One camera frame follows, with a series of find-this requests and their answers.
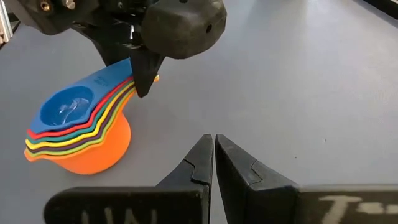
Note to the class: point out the black table frame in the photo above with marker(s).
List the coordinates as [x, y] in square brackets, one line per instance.
[385, 6]

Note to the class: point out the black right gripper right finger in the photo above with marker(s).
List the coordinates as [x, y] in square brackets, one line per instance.
[248, 199]

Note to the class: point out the blue measuring cup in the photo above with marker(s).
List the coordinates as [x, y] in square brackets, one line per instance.
[66, 107]

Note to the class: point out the purple measuring cup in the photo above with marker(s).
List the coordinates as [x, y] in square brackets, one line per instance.
[56, 147]

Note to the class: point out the blue-grey table mat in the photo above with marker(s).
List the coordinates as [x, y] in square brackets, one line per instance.
[280, 93]

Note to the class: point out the teal measuring cup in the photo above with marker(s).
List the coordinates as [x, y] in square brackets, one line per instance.
[56, 138]

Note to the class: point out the yellow measuring cup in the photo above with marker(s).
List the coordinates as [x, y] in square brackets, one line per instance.
[56, 143]

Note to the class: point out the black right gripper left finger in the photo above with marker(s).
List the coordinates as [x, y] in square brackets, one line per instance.
[186, 199]

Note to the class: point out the red measuring cup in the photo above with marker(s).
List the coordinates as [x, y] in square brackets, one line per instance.
[56, 134]

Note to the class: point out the orange measuring cup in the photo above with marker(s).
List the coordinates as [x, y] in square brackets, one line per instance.
[99, 152]

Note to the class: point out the green measuring cup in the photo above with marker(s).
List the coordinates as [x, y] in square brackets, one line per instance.
[56, 151]

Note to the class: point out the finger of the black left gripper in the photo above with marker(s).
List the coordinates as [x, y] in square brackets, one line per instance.
[113, 53]
[146, 74]

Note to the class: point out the aluminium frame post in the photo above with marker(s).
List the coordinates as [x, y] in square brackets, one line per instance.
[4, 21]

